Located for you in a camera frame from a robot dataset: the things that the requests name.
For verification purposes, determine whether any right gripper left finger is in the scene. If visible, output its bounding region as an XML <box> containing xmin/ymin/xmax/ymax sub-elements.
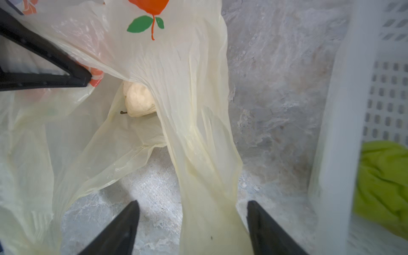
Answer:
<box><xmin>79</xmin><ymin>200</ymin><xmax>140</xmax><ymax>255</ymax></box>

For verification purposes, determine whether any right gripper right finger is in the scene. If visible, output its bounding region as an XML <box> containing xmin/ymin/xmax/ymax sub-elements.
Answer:
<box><xmin>246</xmin><ymin>200</ymin><xmax>308</xmax><ymax>255</ymax></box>

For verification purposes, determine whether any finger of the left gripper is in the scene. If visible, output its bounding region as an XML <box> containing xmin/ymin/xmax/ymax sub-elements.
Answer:
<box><xmin>1</xmin><ymin>10</ymin><xmax>92</xmax><ymax>91</ymax></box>

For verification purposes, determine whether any beige pear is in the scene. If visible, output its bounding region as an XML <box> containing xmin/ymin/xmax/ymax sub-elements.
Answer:
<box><xmin>121</xmin><ymin>81</ymin><xmax>157</xmax><ymax>118</ymax></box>

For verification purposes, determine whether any yellow plastic bag orange print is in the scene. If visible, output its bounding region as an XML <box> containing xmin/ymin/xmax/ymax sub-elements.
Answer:
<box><xmin>1</xmin><ymin>1</ymin><xmax>253</xmax><ymax>255</ymax></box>

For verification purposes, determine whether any white plastic basket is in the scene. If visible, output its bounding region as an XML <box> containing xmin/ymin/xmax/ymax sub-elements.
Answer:
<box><xmin>308</xmin><ymin>1</ymin><xmax>408</xmax><ymax>255</ymax></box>

